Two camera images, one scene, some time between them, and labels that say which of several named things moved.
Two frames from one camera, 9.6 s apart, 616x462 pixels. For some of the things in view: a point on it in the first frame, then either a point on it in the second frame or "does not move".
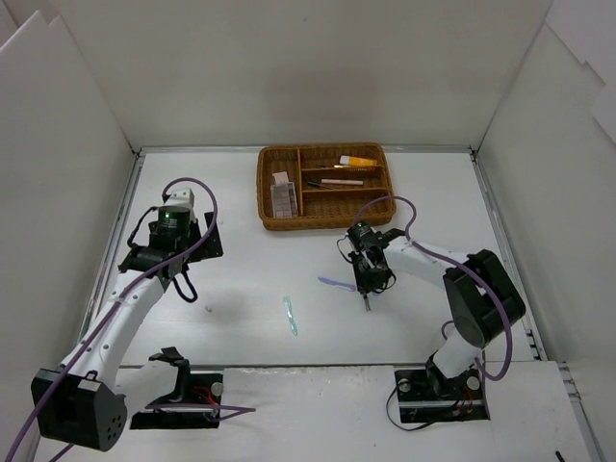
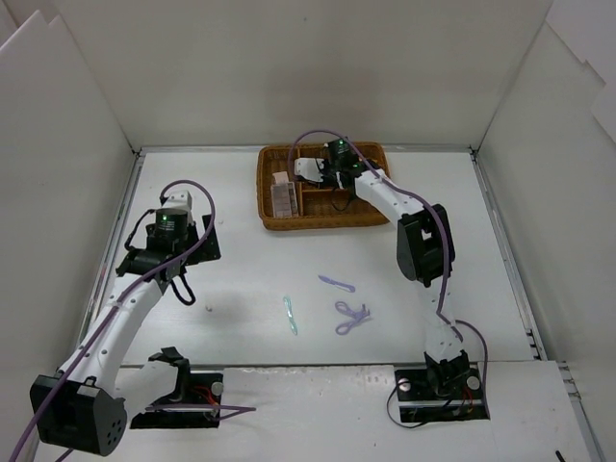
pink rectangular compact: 281,177 does not move
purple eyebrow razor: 348,287 does not move
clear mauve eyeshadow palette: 284,200 does not move
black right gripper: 368,279 -> 328,176
